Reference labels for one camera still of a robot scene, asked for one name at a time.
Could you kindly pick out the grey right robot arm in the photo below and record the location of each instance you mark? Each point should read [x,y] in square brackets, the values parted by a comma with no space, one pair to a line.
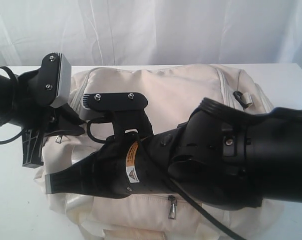
[269,145]

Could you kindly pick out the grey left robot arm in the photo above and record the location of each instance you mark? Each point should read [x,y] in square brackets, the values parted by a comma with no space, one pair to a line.
[4,103]

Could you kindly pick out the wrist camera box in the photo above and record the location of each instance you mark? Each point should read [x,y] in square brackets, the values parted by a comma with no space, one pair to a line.
[94,104]
[51,85]

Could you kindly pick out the cream fabric duffel bag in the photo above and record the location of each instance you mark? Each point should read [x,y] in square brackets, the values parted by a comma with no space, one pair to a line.
[172,96]

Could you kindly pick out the white backdrop curtain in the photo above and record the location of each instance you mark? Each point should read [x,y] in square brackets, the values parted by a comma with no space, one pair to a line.
[151,32]

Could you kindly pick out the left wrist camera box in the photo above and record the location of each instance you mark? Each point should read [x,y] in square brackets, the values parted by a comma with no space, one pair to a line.
[51,85]

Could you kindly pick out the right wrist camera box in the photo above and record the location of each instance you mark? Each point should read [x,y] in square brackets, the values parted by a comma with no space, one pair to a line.
[94,104]

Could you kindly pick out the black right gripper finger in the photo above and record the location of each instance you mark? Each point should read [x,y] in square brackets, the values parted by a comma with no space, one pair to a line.
[93,176]

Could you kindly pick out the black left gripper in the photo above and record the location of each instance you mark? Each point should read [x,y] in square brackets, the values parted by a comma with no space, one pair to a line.
[37,121]

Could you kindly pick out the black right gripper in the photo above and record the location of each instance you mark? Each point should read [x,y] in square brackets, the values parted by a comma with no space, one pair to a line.
[186,160]

